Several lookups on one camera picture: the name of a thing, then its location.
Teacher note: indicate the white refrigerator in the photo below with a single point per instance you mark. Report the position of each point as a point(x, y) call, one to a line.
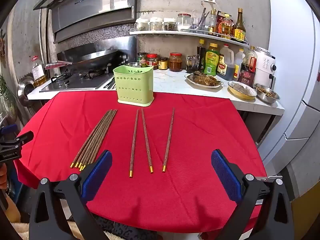
point(292, 80)

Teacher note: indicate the yellow-label sauce jar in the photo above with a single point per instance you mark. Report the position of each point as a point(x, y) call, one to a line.
point(163, 63)

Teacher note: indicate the red-lid brown sauce jar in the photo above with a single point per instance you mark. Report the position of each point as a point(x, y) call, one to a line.
point(175, 63)

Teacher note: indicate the metal cooking utensils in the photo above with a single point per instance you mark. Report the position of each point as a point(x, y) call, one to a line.
point(110, 83)

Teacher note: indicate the red-capped cooking oil bottle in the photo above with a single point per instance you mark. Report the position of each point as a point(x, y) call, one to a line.
point(39, 75)

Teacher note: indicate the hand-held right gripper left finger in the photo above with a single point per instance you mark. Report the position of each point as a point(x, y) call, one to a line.
point(97, 172)

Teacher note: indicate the yellow-rimmed glass bowl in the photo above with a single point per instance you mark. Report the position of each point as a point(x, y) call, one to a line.
point(242, 90)

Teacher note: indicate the white-lid spice container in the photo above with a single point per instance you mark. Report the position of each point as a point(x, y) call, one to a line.
point(156, 25)
point(141, 25)
point(170, 25)

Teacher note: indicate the red seasoning packet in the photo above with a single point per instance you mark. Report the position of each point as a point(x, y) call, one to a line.
point(220, 22)

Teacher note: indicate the bundle of brown chopsticks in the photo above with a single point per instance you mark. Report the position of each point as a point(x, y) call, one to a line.
point(96, 137)

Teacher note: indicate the tall dark vinegar bottle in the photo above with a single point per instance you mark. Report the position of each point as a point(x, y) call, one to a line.
point(239, 30)

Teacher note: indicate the steel range hood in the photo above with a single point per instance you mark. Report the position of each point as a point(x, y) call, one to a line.
point(92, 7)

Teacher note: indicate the small steel bowl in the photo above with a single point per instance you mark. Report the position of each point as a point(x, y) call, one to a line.
point(133, 65)

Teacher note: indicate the green plant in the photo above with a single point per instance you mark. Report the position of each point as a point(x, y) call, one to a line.
point(7, 97)

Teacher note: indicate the red-lid glass jar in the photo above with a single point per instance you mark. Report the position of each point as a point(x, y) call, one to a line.
point(184, 23)

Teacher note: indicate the green yellow-capped bottle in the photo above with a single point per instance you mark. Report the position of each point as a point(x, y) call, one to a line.
point(211, 61)

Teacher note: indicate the green perforated utensil holder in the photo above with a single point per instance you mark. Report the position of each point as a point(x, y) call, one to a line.
point(133, 87)

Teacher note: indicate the white yellow-capped jug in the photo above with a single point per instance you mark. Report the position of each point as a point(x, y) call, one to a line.
point(238, 62)

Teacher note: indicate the glass cup with utensils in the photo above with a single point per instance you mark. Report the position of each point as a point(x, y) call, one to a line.
point(200, 23)

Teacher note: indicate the plate of cooked food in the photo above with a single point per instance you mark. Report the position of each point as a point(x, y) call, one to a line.
point(203, 79)

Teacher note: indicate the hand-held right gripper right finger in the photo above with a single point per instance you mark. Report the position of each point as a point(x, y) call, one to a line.
point(226, 175)

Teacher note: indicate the small yellow oil bottle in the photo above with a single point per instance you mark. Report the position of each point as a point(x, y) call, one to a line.
point(227, 26)

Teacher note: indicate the red-capped dark liquid jug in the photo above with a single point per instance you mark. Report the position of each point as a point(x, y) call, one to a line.
point(225, 65)

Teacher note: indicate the gold-tipped wooden chopstick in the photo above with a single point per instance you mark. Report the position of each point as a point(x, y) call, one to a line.
point(168, 140)
point(147, 140)
point(133, 145)

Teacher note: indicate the white kitchen appliance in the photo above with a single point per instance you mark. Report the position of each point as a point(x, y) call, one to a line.
point(266, 67)

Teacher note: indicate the green-lid pickle jar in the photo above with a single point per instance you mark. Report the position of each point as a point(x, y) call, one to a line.
point(142, 60)

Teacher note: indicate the dark plastic bag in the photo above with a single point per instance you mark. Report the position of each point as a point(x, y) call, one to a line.
point(192, 65)

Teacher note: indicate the steel bowl with food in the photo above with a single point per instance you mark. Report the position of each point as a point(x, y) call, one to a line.
point(266, 93)

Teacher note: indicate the steel wok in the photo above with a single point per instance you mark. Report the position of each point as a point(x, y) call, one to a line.
point(92, 58)

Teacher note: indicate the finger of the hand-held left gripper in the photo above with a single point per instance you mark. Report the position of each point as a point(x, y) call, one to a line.
point(7, 130)
point(25, 138)

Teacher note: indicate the white wall shelf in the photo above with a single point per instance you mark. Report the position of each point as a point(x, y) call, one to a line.
point(175, 33)

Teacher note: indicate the dark yellow-capped soy bottle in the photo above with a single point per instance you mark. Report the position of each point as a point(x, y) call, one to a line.
point(201, 55)

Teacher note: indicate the small yellow-capped seasoning bottle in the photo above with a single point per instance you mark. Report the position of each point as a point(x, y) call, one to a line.
point(212, 23)

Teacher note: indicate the gas stove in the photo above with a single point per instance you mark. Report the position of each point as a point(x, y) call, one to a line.
point(75, 81)

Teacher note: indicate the red tablecloth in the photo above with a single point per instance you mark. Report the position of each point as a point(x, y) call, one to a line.
point(187, 130)

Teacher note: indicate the red-lid chili sauce jar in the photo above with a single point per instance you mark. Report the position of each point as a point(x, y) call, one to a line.
point(152, 62)

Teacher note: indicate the wall pipe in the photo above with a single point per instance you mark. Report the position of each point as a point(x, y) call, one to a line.
point(43, 30)

